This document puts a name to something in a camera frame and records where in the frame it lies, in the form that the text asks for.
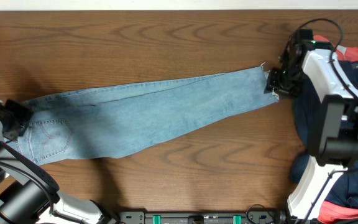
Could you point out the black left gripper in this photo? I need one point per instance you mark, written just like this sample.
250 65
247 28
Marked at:
14 116

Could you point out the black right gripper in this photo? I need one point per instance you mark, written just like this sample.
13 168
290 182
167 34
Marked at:
274 82

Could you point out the light blue denim jeans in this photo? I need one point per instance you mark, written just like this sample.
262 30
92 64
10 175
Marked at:
117 121

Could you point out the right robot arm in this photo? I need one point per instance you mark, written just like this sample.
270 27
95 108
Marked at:
332 141

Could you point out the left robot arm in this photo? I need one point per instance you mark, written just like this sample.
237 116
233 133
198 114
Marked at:
28 194

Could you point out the red folded garment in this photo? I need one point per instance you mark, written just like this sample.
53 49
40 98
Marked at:
347 53

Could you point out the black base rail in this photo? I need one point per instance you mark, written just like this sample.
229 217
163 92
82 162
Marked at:
258 216

